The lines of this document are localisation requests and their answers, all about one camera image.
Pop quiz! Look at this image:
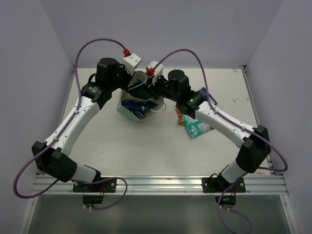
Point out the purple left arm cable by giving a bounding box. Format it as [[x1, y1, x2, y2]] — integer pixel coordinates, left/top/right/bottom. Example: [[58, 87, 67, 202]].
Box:
[[12, 39, 131, 211]]

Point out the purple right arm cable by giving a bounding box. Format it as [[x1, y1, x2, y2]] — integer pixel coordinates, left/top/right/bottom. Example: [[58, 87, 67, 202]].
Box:
[[146, 49, 288, 234]]

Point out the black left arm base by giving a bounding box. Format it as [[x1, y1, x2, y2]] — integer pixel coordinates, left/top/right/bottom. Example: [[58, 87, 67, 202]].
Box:
[[73, 177, 117, 207]]

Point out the aluminium front rail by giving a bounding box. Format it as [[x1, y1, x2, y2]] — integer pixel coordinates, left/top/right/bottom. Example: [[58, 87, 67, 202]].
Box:
[[31, 175, 289, 195]]

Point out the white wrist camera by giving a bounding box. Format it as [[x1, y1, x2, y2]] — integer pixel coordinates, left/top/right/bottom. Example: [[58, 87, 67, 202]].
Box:
[[146, 60, 164, 85], [120, 53, 141, 75]]

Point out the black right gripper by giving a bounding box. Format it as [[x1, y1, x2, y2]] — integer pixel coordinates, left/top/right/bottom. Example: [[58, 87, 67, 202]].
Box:
[[142, 73, 180, 103]]

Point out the teal Fox's candy bag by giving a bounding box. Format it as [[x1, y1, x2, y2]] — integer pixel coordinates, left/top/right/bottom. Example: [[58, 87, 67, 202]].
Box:
[[182, 114, 213, 138]]

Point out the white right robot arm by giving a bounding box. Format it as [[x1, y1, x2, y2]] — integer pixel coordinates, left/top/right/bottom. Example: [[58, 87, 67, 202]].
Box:
[[147, 70, 271, 192]]

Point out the blue chips bag back side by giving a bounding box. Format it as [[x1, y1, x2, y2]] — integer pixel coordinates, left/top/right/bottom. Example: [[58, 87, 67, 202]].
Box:
[[197, 87, 217, 105]]

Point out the green patterned paper bag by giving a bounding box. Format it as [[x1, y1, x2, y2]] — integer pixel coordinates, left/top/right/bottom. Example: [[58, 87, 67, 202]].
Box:
[[117, 71, 166, 121]]

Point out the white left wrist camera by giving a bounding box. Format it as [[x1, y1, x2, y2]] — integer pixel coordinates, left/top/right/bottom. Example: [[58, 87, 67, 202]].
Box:
[[120, 53, 141, 75]]

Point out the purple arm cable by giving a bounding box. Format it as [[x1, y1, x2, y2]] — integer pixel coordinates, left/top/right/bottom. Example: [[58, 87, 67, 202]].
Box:
[[12, 39, 131, 211], [146, 49, 288, 234]]

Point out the orange Fox's fruits candy bag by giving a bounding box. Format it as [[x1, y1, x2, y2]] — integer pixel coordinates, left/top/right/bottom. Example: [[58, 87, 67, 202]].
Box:
[[175, 106, 185, 125]]

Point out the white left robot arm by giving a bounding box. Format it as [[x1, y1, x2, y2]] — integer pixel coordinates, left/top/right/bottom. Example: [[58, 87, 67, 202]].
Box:
[[32, 58, 137, 192]]

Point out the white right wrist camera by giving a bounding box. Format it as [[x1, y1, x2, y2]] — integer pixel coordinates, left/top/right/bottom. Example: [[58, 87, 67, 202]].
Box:
[[146, 60, 164, 85]]

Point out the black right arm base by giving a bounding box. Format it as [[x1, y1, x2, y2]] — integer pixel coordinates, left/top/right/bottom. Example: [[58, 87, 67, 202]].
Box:
[[201, 174, 246, 209]]

